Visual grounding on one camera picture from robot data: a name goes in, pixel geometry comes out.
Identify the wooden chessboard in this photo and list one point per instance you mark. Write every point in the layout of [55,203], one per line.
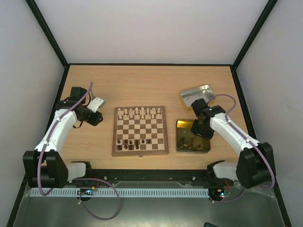
[140,123]

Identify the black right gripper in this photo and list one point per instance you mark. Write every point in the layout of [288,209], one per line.
[200,130]

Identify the gold tin tray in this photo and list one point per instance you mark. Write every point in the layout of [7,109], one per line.
[187,142]

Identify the silver tin lid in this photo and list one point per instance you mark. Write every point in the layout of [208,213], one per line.
[193,94]

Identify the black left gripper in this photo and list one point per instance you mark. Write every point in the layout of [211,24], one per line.
[95,121]

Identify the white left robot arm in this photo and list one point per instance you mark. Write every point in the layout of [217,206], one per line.
[44,166]

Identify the white slotted cable duct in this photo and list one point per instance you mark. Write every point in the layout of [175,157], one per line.
[130,193]

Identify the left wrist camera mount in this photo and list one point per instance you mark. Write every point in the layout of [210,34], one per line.
[95,104]

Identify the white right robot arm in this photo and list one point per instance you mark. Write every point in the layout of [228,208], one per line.
[254,167]

